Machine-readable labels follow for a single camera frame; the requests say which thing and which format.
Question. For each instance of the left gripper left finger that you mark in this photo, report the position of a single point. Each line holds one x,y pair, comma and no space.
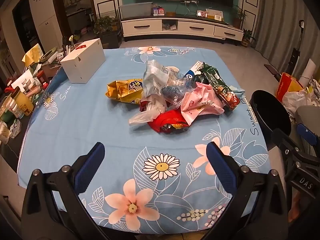
52,208

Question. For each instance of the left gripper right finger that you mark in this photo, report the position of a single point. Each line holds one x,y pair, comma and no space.
257,209

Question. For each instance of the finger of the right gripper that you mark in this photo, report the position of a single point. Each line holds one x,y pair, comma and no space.
307,134
284,142

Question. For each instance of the dark green snack wrapper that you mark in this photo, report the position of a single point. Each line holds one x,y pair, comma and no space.
210,75

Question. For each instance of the pink plastic bag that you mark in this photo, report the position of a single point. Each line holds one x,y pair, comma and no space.
202,100

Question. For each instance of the blue white medicine box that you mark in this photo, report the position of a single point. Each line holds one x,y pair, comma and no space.
194,70

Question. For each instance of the red cigarette box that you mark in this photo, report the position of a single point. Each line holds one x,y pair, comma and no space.
169,122

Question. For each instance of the clear plastic wrapper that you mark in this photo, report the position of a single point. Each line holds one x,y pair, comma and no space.
167,83

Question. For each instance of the white plastic bag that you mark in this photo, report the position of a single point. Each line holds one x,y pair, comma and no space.
293,100
150,108

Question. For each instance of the yellow chips bag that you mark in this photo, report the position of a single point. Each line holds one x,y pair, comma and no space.
126,91

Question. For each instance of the blue face mask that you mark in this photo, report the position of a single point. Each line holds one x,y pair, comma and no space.
239,92

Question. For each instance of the black trash bin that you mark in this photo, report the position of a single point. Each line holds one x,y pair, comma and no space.
270,114

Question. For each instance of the grey sofa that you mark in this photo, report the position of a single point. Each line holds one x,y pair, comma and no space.
309,117

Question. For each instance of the red yellow shopping bag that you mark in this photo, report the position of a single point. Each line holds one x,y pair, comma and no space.
287,83

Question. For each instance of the white paper roll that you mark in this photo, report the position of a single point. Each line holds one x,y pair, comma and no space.
307,74

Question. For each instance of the standing vacuum cleaner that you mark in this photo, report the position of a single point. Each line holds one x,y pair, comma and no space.
296,51

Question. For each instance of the corner potted plant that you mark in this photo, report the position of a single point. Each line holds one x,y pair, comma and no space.
247,38

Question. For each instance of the yellow jar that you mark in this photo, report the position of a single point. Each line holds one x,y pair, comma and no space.
22,101

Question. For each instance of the grey curtain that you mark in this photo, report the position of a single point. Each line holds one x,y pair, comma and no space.
282,26

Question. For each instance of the blue floral tablecloth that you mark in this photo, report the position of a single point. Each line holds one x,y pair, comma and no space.
148,182

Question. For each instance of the white storage box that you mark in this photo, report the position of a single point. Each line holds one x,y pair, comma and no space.
82,63

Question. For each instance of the white tv cabinet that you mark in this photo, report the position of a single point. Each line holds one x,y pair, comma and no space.
153,26

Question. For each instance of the potted plant stand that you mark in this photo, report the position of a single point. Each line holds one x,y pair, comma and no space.
107,27

